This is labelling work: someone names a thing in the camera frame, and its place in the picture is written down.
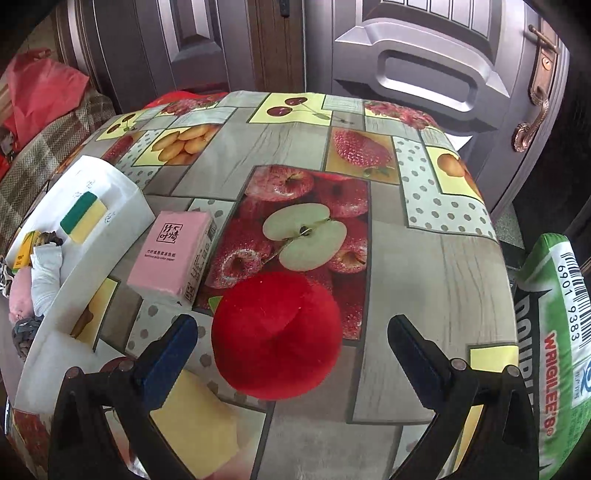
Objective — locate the white sock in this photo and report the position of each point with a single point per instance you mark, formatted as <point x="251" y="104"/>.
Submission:
<point x="46" y="277"/>

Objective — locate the pink fluffy ball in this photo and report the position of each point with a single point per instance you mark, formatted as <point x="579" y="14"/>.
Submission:
<point x="23" y="295"/>

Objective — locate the yellow sponge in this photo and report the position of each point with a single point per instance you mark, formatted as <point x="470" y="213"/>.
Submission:
<point x="85" y="219"/>

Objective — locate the white shallow cardboard box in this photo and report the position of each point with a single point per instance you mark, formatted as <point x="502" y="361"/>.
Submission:
<point x="122" y="198"/>

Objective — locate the plaid blanket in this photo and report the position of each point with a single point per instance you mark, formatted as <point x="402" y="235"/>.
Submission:
<point x="46" y="147"/>

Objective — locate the pink tissue pack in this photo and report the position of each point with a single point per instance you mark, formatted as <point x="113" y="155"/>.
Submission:
<point x="161" y="254"/>

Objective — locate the fruit print tablecloth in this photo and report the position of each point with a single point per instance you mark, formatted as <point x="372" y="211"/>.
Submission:
<point x="415" y="300"/>

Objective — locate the cow print scrunchie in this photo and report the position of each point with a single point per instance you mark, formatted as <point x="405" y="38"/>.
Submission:
<point x="4" y="277"/>

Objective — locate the yellow tissue pack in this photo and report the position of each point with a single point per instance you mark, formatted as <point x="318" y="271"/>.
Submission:
<point x="25" y="251"/>

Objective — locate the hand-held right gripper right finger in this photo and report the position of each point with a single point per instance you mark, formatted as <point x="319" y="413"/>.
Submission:
<point x="415" y="364"/>

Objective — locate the red plush apple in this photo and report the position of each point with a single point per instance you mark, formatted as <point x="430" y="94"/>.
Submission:
<point x="277" y="337"/>

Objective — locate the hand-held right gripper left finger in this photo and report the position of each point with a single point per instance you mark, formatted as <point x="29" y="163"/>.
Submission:
<point x="164" y="364"/>

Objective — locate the pale yellow foam piece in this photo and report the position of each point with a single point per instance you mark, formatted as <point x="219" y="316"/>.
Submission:
<point x="198" y="424"/>

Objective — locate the red bag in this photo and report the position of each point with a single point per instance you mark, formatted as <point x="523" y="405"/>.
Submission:
<point x="41" y="92"/>

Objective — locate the purple metal door leaf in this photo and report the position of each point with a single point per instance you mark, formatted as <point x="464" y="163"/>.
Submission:
<point x="161" y="46"/>

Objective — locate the green Wrigley's gum pack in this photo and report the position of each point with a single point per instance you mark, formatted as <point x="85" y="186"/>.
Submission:
<point x="554" y="369"/>

